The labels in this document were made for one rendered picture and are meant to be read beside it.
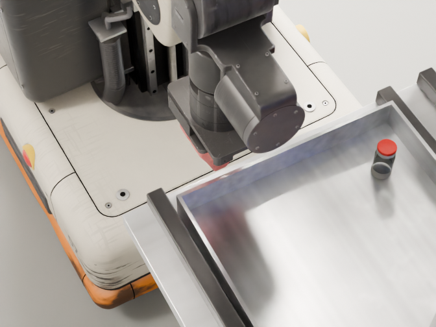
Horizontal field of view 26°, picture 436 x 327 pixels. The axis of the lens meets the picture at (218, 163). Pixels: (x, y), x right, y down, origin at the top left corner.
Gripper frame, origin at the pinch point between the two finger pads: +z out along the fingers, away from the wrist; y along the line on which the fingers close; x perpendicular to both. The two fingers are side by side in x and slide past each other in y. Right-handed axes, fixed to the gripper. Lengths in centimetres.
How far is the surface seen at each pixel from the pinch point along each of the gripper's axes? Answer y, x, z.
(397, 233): 14.8, 12.6, 2.5
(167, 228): 4.0, -8.1, 0.9
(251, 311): 15.2, -4.8, 2.7
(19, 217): -63, -13, 91
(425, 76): 0.4, 26.2, 0.6
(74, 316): -36, -12, 91
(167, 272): 7.4, -10.0, 2.9
